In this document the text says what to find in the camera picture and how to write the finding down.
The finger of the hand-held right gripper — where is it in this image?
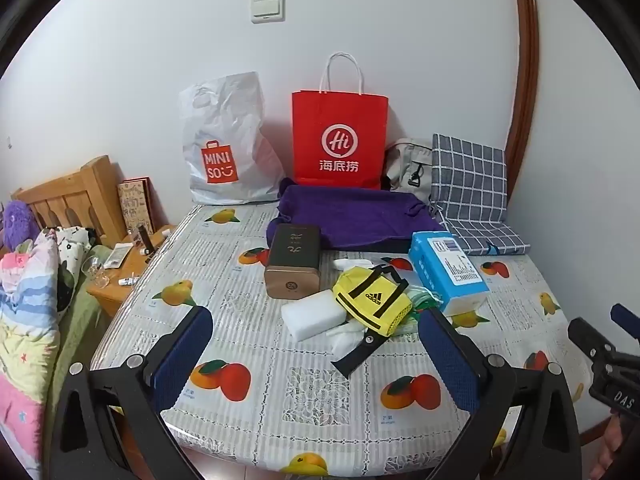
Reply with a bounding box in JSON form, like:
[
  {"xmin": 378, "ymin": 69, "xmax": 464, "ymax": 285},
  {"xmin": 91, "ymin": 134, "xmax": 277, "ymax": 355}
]
[
  {"xmin": 567, "ymin": 317, "xmax": 618, "ymax": 367},
  {"xmin": 610, "ymin": 303, "xmax": 640, "ymax": 347}
]

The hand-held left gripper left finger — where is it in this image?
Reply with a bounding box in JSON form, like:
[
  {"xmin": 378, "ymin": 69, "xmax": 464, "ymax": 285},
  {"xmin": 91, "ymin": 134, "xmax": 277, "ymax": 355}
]
[{"xmin": 50, "ymin": 304, "xmax": 215, "ymax": 480}]

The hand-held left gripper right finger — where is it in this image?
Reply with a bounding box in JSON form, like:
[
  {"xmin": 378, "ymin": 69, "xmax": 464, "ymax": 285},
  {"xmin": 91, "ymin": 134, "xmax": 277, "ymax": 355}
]
[{"xmin": 417, "ymin": 306, "xmax": 583, "ymax": 480}]

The green and white pouch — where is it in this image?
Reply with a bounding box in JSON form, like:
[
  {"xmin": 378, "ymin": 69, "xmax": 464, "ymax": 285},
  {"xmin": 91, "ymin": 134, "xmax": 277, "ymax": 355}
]
[{"xmin": 402, "ymin": 285, "xmax": 443, "ymax": 332}]

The yellow mesh bag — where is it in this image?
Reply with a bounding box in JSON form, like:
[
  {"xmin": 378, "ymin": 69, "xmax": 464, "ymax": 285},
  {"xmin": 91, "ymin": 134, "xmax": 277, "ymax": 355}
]
[{"xmin": 331, "ymin": 263, "xmax": 416, "ymax": 378}]

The white foam block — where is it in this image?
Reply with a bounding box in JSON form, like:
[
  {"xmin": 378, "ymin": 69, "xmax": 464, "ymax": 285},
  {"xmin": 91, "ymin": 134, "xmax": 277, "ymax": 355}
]
[{"xmin": 280, "ymin": 291, "xmax": 349, "ymax": 342}]

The purple fabric storage box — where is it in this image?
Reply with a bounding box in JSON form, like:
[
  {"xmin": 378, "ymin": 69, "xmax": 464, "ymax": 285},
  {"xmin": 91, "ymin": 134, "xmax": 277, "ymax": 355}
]
[{"xmin": 267, "ymin": 177, "xmax": 446, "ymax": 254}]

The person's right hand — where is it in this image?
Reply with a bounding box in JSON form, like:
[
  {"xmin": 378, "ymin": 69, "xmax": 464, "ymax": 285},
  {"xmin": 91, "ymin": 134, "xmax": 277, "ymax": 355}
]
[{"xmin": 590, "ymin": 412, "xmax": 625, "ymax": 480}]

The blue tissue pack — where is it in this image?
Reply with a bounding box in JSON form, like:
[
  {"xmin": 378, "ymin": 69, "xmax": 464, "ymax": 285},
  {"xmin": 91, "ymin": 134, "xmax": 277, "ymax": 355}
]
[{"xmin": 408, "ymin": 230, "xmax": 491, "ymax": 317}]

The wooden nightstand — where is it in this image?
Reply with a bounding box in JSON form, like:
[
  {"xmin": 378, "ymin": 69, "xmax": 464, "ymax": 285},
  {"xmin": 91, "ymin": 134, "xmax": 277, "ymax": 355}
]
[{"xmin": 86, "ymin": 224, "xmax": 177, "ymax": 318}]

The green bedsheet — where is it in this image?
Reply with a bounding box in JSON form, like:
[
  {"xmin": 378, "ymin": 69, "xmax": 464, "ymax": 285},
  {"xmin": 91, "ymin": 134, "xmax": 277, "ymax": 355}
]
[{"xmin": 45, "ymin": 245, "xmax": 121, "ymax": 411}]

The dark small bottle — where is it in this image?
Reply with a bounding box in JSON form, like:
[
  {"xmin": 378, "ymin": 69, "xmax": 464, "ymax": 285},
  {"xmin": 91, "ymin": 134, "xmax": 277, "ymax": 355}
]
[{"xmin": 137, "ymin": 226, "xmax": 157, "ymax": 261}]

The white packet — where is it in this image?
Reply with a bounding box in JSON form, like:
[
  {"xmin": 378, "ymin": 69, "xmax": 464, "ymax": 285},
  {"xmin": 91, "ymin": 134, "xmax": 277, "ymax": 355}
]
[{"xmin": 106, "ymin": 243, "xmax": 133, "ymax": 268}]

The glass cup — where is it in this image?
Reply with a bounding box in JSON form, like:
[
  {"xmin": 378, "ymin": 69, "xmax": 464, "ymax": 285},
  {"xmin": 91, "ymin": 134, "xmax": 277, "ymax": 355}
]
[{"xmin": 80, "ymin": 256, "xmax": 111, "ymax": 288}]

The fruit print tablecloth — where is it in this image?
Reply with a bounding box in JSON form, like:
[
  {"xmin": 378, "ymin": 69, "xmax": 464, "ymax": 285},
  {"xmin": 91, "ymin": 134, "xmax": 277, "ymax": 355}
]
[{"xmin": 90, "ymin": 202, "xmax": 598, "ymax": 476}]

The brown tin box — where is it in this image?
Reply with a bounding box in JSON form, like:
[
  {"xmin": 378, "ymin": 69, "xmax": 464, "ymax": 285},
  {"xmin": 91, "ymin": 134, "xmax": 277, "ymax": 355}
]
[{"xmin": 264, "ymin": 223, "xmax": 322, "ymax": 299}]

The black and white pillow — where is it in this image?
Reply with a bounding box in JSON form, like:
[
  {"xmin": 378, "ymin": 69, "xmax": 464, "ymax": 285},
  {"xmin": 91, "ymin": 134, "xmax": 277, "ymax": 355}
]
[{"xmin": 40, "ymin": 226, "xmax": 98, "ymax": 311}]

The patterned book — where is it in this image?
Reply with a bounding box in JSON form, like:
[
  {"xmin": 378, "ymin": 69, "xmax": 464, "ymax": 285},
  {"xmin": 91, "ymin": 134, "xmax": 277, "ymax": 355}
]
[{"xmin": 117, "ymin": 176, "xmax": 157, "ymax": 236}]

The colourful quilt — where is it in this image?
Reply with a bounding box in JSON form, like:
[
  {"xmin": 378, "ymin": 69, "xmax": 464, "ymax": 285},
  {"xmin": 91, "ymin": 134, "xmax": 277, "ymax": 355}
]
[{"xmin": 0, "ymin": 232, "xmax": 63, "ymax": 478}]

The grey checked folded cloth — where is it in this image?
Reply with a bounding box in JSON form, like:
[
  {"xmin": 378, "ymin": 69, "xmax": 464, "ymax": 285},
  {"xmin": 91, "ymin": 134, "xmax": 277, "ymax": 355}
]
[{"xmin": 430, "ymin": 133, "xmax": 532, "ymax": 257}]

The wooden headboard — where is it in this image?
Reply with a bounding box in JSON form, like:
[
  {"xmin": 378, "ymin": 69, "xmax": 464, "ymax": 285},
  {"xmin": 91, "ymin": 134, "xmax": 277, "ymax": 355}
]
[{"xmin": 11, "ymin": 155, "xmax": 126, "ymax": 248}]

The grey backpack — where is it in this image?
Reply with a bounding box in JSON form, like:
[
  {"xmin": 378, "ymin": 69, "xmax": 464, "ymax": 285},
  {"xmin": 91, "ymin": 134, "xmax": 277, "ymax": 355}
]
[{"xmin": 384, "ymin": 137, "xmax": 434, "ymax": 206}]

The purple plush toy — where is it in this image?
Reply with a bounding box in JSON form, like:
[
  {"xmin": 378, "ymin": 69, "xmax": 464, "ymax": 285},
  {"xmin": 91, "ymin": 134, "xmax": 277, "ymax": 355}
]
[{"xmin": 0, "ymin": 200, "xmax": 40, "ymax": 253}]

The white plastic shopping bag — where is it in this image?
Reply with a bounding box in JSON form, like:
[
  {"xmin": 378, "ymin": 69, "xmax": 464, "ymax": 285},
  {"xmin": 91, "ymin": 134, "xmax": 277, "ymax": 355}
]
[{"xmin": 179, "ymin": 72, "xmax": 286, "ymax": 207}]

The red paper bag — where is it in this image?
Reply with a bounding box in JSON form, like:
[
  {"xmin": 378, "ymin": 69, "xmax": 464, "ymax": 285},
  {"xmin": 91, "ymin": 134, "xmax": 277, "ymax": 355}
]
[{"xmin": 292, "ymin": 52, "xmax": 390, "ymax": 191}]

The brown wooden door frame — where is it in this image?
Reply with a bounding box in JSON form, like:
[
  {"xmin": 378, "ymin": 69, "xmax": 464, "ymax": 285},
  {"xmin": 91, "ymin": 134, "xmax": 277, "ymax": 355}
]
[{"xmin": 502, "ymin": 0, "xmax": 543, "ymax": 221}]

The white light switch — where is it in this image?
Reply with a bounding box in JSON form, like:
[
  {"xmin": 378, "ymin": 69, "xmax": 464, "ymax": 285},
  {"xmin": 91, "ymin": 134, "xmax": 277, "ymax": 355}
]
[{"xmin": 250, "ymin": 0, "xmax": 287, "ymax": 25}]

